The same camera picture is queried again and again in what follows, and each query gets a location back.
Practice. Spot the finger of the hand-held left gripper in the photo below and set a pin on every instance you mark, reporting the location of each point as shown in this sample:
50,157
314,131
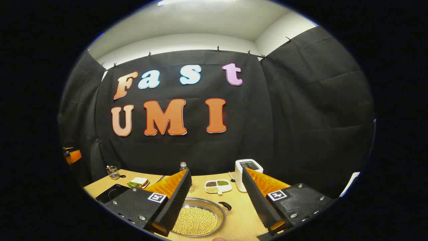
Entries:
73,156

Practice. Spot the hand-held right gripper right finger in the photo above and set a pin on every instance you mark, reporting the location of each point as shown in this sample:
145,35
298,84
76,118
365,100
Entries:
259,201

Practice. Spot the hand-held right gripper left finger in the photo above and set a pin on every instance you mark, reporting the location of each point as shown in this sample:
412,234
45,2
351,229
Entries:
177,204

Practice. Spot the black induction cooktop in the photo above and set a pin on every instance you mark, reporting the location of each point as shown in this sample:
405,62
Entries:
110,194

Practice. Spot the pile of soybeans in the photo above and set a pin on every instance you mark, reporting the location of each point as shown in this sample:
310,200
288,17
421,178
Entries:
195,221

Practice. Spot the white toaster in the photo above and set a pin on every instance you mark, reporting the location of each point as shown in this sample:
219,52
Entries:
240,174

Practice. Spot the clear plastic water bottle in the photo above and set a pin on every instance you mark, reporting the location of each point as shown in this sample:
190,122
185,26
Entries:
183,166

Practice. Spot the white divided bean dish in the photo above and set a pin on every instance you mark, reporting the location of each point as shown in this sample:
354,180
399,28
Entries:
217,187

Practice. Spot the sandwich with lettuce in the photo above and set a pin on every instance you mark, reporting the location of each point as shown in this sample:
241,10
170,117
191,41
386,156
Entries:
138,182

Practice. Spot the black backdrop cloth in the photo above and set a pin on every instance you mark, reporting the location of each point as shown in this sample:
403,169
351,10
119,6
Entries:
267,117

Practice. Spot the ceiling light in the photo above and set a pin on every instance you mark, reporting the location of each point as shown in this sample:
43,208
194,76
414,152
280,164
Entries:
197,1

